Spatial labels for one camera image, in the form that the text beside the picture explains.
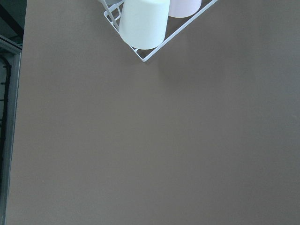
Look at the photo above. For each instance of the white plastic cup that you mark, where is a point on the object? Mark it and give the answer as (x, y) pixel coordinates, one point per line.
(143, 23)

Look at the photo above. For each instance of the pink plastic cup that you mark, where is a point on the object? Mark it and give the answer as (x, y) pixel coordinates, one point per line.
(183, 8)

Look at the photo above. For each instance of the white wire cup rack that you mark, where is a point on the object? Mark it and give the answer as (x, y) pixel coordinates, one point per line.
(113, 9)

